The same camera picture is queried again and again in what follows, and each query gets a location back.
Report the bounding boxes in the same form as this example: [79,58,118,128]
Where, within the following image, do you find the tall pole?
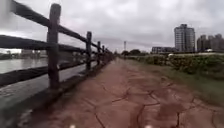
[123,40,128,52]

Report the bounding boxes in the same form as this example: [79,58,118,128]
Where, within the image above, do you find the distant trees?
[120,48,149,57]

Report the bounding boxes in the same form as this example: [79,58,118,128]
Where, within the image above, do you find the red cracked paved path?
[16,57,224,128]

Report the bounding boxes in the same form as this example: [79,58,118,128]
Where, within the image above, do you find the low dark building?
[150,46,176,55]

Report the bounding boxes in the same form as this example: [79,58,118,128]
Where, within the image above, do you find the green hedge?
[125,53,224,80]

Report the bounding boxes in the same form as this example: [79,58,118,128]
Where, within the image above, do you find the tall grey tower building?
[173,23,196,53]

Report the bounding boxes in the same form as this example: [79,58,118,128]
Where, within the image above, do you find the buildings across the water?
[0,48,49,60]

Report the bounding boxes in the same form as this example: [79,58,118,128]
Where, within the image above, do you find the grass strip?
[128,59,224,108]

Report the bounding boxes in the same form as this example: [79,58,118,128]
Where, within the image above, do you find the grey water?
[0,57,98,101]

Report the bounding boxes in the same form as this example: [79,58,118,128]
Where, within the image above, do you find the group of grey buildings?
[196,33,224,53]

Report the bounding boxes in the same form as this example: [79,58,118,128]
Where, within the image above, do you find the dark wooden rail fence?
[0,0,115,128]

